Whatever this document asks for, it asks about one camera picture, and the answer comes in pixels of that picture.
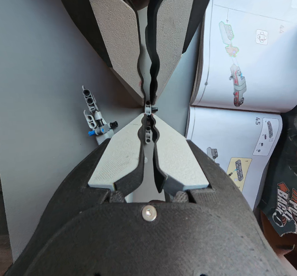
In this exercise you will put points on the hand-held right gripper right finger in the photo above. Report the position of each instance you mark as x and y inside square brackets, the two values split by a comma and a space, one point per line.
[178, 162]

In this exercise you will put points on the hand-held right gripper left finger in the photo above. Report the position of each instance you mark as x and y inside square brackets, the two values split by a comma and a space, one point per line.
[116, 160]

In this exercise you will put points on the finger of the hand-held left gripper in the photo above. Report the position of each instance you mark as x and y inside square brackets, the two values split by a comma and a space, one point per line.
[174, 30]
[116, 30]

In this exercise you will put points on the grey technic sub-assembly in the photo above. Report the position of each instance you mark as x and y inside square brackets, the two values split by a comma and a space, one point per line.
[103, 129]

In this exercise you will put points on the grey lego beam with pins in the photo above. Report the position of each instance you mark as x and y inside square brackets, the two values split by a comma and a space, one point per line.
[148, 110]

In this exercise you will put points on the lego instruction booklet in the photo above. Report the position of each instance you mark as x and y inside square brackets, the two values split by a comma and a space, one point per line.
[255, 48]

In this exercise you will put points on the dark printed lego set box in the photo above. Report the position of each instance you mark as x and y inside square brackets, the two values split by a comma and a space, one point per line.
[283, 176]

